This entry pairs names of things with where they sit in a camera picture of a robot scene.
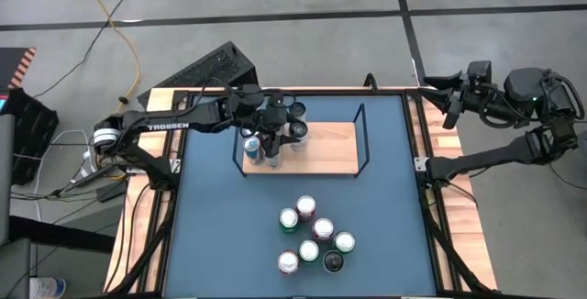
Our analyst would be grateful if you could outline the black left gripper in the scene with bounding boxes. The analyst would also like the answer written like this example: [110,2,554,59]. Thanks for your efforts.
[231,83,294,153]

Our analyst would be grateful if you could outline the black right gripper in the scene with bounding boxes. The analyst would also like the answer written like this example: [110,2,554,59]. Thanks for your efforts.
[415,72,496,130]

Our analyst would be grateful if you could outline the dark-topped cans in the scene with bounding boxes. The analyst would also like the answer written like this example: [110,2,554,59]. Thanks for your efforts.
[287,119,310,153]
[264,145,284,171]
[322,249,346,274]

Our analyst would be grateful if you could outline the white Celsius can black lid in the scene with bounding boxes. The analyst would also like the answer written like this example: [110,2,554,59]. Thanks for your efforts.
[288,100,308,121]

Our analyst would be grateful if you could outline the red Coca-Cola can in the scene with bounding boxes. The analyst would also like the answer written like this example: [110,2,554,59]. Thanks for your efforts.
[295,194,318,221]
[312,217,337,244]
[277,249,301,276]

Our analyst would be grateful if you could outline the green Sprite can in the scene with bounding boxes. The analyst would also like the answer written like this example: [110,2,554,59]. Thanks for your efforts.
[278,206,301,235]
[332,231,357,256]
[298,238,321,263]

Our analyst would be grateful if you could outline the black computer case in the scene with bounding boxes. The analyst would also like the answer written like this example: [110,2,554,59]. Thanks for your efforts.
[137,40,260,103]

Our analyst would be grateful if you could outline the blue table mat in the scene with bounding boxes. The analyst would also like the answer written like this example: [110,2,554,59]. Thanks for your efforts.
[163,94,437,296]

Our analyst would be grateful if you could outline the black power brick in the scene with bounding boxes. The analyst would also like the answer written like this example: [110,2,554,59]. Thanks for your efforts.
[95,182,128,204]

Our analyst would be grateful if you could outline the black bench beam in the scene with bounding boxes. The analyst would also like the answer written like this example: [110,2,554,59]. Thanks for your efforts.
[8,216,116,254]

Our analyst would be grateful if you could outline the black crate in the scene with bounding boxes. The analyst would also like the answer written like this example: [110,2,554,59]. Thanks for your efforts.
[7,86,61,186]

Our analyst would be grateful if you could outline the grey cabinet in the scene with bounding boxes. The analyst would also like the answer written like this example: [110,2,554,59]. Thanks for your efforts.
[0,113,33,299]

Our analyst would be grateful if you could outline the white blue container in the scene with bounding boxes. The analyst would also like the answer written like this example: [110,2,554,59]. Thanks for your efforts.
[29,276,68,299]

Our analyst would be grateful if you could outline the black orange striped mat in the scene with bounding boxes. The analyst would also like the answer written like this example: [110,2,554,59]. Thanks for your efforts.
[0,46,38,90]

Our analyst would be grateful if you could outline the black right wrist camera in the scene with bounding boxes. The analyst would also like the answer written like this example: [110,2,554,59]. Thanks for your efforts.
[467,60,493,85]

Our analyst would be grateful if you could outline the wooden shelf black wire frame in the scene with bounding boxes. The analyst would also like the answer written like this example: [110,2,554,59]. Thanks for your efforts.
[231,102,371,179]

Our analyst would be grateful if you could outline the black metal table frame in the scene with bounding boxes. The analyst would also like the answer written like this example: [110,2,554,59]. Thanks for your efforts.
[104,85,499,299]

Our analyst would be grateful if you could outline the yellow cable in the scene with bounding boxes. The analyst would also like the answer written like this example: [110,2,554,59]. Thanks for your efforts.
[72,0,141,181]

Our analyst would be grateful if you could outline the white cable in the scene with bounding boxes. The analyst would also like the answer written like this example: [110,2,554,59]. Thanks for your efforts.
[48,128,95,185]

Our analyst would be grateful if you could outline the black floor cable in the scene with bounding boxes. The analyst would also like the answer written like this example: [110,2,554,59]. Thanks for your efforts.
[32,0,141,99]

